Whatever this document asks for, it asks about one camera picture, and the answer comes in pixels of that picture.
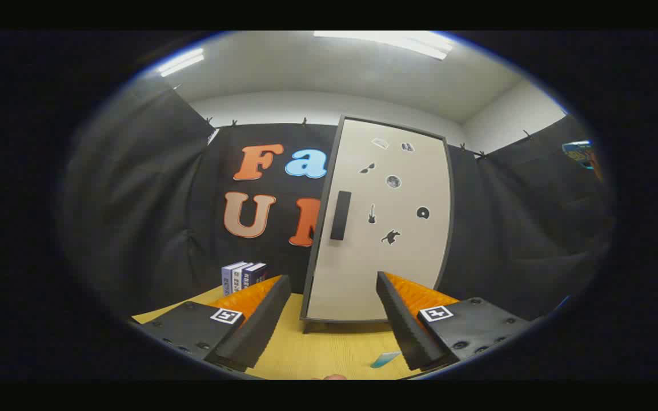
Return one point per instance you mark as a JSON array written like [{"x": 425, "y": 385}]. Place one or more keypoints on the large ceiling light panel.
[{"x": 386, "y": 41}]

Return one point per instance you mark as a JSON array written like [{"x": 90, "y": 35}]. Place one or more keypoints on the colourful printed box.
[{"x": 580, "y": 153}]

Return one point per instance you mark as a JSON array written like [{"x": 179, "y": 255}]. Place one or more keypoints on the white and blue book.
[{"x": 237, "y": 278}]

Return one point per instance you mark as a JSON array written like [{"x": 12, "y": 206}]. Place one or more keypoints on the light blue book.
[{"x": 227, "y": 279}]

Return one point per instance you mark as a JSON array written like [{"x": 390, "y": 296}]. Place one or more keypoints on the grey cabinet body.
[{"x": 310, "y": 285}]

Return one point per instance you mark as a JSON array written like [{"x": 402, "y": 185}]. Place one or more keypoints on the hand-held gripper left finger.
[{"x": 260, "y": 325}]

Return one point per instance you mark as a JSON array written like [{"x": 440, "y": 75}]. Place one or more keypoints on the white cabinet door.
[{"x": 386, "y": 268}]

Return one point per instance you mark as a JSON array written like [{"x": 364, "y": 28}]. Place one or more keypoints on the blue and white tube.
[{"x": 385, "y": 359}]

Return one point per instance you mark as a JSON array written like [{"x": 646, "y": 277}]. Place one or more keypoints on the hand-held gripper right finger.
[{"x": 403, "y": 325}]

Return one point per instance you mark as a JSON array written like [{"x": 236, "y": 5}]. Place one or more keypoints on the black backdrop cloth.
[{"x": 135, "y": 200}]

